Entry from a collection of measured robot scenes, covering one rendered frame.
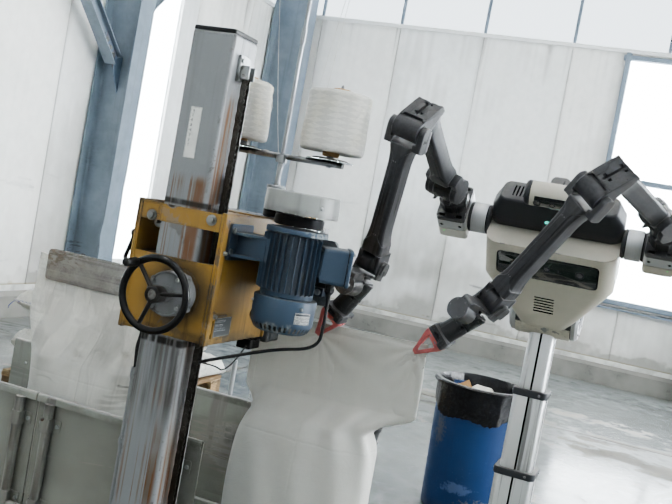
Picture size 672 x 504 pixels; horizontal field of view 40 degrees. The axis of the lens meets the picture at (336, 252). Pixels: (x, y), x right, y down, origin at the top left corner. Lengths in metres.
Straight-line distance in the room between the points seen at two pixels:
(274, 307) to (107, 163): 6.31
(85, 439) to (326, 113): 1.11
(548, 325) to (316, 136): 1.03
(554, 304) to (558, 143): 7.74
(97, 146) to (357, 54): 3.96
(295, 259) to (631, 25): 8.79
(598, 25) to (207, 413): 8.33
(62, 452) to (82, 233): 5.86
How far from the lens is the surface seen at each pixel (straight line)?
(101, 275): 2.85
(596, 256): 2.71
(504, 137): 10.61
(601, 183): 2.25
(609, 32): 10.70
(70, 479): 2.72
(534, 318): 2.89
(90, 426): 2.65
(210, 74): 2.20
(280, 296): 2.15
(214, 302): 2.17
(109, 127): 8.40
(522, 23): 10.84
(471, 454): 4.64
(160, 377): 2.24
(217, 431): 3.05
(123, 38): 8.47
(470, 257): 10.59
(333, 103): 2.27
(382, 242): 2.42
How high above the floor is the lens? 1.41
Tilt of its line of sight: 3 degrees down
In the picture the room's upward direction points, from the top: 10 degrees clockwise
